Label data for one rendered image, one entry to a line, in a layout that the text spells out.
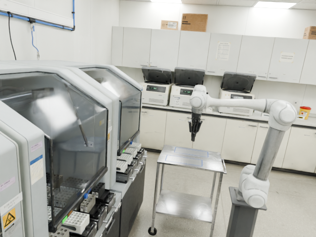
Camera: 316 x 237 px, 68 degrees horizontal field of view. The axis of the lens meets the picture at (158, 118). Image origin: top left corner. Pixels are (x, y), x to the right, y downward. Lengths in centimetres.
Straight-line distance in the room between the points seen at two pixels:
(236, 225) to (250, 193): 47
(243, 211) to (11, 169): 170
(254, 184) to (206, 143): 254
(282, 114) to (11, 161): 142
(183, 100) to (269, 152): 256
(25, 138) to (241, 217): 172
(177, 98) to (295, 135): 201
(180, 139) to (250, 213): 240
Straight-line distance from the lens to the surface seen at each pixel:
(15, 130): 97
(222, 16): 471
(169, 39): 435
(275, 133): 171
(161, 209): 252
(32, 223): 111
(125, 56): 452
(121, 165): 199
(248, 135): 428
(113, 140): 176
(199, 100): 159
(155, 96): 414
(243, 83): 445
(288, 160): 459
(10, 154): 90
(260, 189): 182
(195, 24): 439
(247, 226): 220
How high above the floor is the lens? 176
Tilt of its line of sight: 15 degrees down
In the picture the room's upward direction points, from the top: 5 degrees clockwise
